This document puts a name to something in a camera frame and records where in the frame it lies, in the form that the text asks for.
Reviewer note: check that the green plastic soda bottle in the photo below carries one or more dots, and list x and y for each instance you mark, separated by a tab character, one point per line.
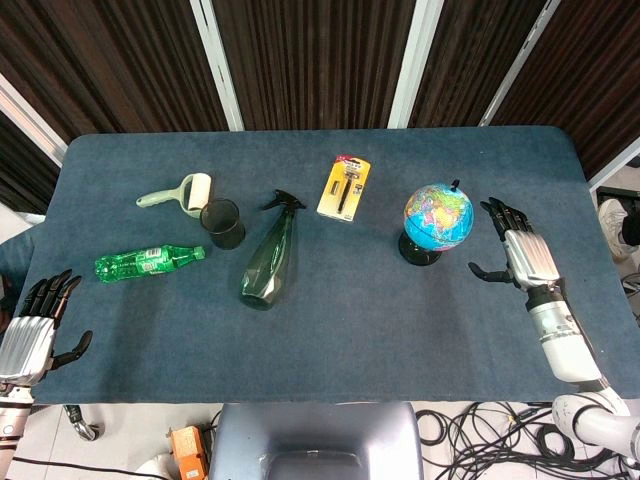
135	264

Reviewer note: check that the black mesh pen cup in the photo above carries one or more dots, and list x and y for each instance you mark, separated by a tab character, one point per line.
222	225

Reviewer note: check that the small blue desk globe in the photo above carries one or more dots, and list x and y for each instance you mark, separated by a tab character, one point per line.
440	215

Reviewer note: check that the blue tablecloth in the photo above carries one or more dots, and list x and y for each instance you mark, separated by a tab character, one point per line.
350	325

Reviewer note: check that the metal table leg caster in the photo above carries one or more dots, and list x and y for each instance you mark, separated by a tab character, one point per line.
82	425

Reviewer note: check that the white sneaker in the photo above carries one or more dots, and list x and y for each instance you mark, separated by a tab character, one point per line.
612	225

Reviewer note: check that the white partition post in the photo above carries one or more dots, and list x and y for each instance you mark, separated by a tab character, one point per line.
615	167
415	65
217	65
30	120
517	65

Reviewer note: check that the orange device box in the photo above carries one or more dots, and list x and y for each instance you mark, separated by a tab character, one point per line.
189	450

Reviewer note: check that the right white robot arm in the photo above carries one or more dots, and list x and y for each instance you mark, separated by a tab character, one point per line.
565	345

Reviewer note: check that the pale green lint roller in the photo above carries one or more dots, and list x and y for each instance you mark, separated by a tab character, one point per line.
197	192

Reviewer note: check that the razor in yellow blister pack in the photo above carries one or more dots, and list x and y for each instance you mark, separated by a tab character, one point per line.
345	187

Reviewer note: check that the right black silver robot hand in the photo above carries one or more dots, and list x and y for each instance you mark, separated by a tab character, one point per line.
530	255

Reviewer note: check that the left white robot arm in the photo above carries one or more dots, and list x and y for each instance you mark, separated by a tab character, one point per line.
12	415

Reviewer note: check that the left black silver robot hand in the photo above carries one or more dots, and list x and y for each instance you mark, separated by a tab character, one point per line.
25	345

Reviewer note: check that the grey robot torso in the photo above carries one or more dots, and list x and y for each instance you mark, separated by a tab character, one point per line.
315	430

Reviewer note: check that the dark green spray bottle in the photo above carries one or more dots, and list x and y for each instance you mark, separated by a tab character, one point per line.
267	260

